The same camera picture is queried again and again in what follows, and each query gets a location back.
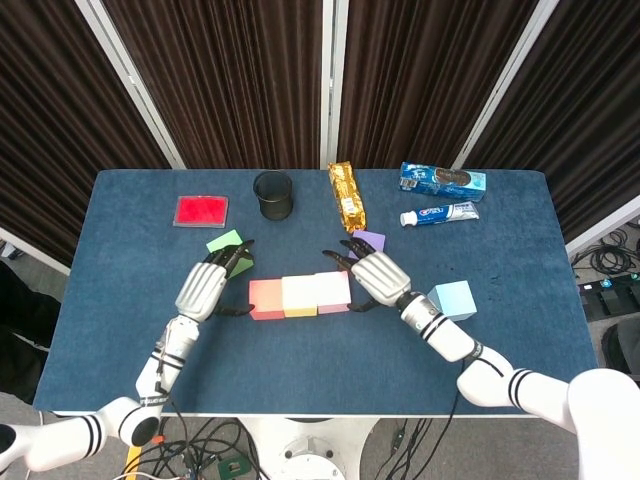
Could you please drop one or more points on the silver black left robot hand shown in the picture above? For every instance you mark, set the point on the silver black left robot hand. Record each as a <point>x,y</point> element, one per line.
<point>200,290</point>

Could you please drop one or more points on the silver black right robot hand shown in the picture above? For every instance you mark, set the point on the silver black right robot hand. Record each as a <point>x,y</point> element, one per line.
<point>382,277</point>

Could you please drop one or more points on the purple foam cube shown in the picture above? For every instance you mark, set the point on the purple foam cube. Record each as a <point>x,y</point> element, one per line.
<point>376,240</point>

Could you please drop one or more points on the pink foam cube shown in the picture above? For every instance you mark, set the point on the pink foam cube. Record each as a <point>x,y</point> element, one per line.
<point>332,292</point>

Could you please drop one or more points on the green foam cube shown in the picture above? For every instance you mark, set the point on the green foam cube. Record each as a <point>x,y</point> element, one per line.
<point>222,242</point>

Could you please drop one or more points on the red foam cube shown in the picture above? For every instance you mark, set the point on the red foam cube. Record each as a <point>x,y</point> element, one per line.
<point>265,297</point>

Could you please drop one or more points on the yellow foam cube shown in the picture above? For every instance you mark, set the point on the yellow foam cube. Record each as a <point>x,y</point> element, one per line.
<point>299,295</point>

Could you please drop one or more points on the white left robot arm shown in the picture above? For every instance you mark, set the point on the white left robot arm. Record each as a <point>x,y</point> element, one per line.
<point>167,350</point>

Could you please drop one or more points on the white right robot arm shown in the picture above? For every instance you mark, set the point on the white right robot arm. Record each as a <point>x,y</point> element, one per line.
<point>445,340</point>

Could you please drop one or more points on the light blue foam cube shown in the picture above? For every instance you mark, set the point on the light blue foam cube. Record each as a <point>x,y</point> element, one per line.
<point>452,300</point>

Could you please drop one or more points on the red ink pad case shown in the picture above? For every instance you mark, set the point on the red ink pad case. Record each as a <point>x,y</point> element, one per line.
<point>200,211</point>

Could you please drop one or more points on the gold foil snack packet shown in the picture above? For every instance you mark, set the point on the gold foil snack packet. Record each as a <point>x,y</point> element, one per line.
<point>347,200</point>

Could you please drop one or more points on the white blue toothpaste tube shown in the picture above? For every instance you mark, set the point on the white blue toothpaste tube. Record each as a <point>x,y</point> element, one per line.
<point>440,214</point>

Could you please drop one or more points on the blue cookie box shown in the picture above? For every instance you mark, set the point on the blue cookie box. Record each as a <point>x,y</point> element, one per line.
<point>430,182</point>

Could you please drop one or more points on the blue table cloth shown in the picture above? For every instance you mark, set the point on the blue table cloth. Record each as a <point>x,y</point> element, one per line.
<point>320,365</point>

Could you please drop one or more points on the black mesh pen holder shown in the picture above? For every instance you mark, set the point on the black mesh pen holder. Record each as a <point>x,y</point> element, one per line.
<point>272,200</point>

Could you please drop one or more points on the small orange floor object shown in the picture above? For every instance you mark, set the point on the small orange floor object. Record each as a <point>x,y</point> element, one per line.
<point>158,440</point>

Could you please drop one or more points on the person in black clothes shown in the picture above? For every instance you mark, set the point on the person in black clothes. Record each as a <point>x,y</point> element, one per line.
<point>25,325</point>

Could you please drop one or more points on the green circuit board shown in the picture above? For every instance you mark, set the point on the green circuit board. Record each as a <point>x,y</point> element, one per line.
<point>232,467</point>

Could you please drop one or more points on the yellow floor tape strip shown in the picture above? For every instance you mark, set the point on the yellow floor tape strip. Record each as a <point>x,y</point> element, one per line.
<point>132,457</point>

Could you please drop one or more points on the dark pleated partition panel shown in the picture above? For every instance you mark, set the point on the dark pleated partition panel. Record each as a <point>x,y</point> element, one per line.
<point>425,75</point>
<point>590,100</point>
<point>225,75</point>
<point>50,125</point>

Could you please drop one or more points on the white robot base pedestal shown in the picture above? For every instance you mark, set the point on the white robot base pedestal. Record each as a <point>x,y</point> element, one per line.
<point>265,440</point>

